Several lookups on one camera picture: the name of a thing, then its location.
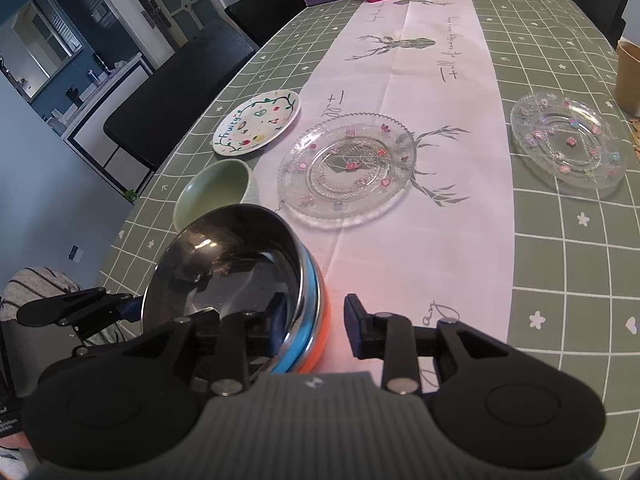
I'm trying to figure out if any glass plate with multicoloured flowers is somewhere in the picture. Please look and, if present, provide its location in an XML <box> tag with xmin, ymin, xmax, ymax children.
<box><xmin>510</xmin><ymin>91</ymin><xmax>628</xmax><ymax>191</ymax></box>

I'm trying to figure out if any white sideboard cabinet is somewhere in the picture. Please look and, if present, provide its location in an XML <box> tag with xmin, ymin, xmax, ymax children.
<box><xmin>60</xmin><ymin>52</ymin><xmax>153</xmax><ymax>196</ymax></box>

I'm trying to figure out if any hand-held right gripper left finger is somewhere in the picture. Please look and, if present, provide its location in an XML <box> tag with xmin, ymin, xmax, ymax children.
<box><xmin>145</xmin><ymin>296</ymin><xmax>289</xmax><ymax>396</ymax></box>

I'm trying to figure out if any brown paper cup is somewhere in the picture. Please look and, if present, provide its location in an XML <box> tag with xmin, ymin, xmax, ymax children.
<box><xmin>614</xmin><ymin>40</ymin><xmax>640</xmax><ymax>116</ymax></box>

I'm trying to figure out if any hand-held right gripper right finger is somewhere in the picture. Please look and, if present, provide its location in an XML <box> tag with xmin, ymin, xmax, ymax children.
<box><xmin>344</xmin><ymin>294</ymin><xmax>506</xmax><ymax>395</ymax></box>

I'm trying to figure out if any green ceramic bowl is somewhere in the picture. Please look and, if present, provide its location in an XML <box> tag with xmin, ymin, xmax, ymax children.
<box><xmin>173</xmin><ymin>158</ymin><xmax>260</xmax><ymax>233</ymax></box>

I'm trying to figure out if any glass plate with pink flowers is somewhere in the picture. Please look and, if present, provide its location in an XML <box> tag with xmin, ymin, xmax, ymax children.
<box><xmin>276</xmin><ymin>112</ymin><xmax>417</xmax><ymax>228</ymax></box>

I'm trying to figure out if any white deer print table runner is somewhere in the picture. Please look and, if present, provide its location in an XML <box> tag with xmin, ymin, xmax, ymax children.
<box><xmin>252</xmin><ymin>0</ymin><xmax>517</xmax><ymax>396</ymax></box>

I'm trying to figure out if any striped grey clothing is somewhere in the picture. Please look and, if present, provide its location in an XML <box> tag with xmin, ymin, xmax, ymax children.
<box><xmin>0</xmin><ymin>266</ymin><xmax>85</xmax><ymax>322</ymax></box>

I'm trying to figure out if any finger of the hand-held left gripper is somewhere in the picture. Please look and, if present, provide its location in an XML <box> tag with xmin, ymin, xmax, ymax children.
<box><xmin>16</xmin><ymin>287</ymin><xmax>147</xmax><ymax>358</ymax></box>

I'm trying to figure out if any white painted plate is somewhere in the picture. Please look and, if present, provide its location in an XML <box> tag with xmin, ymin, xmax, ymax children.
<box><xmin>212</xmin><ymin>89</ymin><xmax>301</xmax><ymax>157</ymax></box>

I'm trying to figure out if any orange steel bowl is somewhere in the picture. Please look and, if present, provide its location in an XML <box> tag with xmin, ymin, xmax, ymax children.
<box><xmin>297</xmin><ymin>280</ymin><xmax>329</xmax><ymax>375</ymax></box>

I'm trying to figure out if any blue steel bowl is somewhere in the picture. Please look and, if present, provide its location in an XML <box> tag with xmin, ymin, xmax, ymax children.
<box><xmin>141</xmin><ymin>205</ymin><xmax>321</xmax><ymax>376</ymax></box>

